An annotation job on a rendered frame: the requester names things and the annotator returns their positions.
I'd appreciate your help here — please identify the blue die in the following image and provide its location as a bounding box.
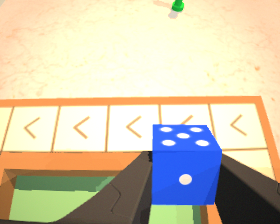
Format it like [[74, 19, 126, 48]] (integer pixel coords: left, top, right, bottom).
[[152, 124, 222, 206]]

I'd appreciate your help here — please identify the white board game track with orange border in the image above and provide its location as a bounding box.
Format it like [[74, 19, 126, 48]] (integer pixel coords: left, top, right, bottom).
[[0, 96, 280, 183]]

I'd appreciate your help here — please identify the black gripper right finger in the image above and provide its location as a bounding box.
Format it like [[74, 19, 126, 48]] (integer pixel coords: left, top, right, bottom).
[[214, 153, 280, 224]]

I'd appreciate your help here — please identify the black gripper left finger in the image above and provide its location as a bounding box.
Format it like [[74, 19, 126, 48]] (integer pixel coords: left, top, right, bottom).
[[0, 151, 152, 224]]

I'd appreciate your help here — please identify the green pawn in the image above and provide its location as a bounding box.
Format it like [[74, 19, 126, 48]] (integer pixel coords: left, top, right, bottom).
[[172, 0, 184, 11]]

